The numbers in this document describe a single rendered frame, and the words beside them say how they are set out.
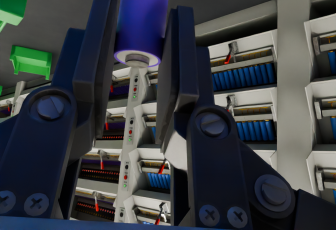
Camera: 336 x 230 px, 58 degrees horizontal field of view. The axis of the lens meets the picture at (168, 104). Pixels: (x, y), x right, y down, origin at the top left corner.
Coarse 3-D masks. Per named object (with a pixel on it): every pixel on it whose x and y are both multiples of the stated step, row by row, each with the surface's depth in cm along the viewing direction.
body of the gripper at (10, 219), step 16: (0, 224) 5; (16, 224) 5; (32, 224) 5; (48, 224) 5; (64, 224) 5; (80, 224) 5; (96, 224) 5; (112, 224) 5; (128, 224) 6; (144, 224) 6
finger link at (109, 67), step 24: (96, 0) 9; (96, 24) 9; (72, 48) 9; (96, 48) 8; (72, 72) 8; (96, 72) 8; (96, 96) 8; (96, 120) 9; (0, 144) 7; (72, 144) 8
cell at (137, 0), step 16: (128, 0) 11; (144, 0) 11; (160, 0) 11; (128, 16) 11; (144, 16) 11; (160, 16) 11; (128, 32) 11; (144, 32) 10; (160, 32) 11; (128, 48) 10; (144, 48) 10; (160, 48) 11; (128, 64) 11; (144, 64) 11
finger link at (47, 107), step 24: (48, 96) 7; (72, 96) 7; (24, 120) 7; (48, 120) 7; (72, 120) 7; (24, 144) 6; (48, 144) 6; (0, 168) 6; (24, 168) 6; (48, 168) 6; (72, 168) 9; (0, 192) 6; (24, 192) 6; (48, 192) 6; (72, 192) 8; (24, 216) 6; (48, 216) 6
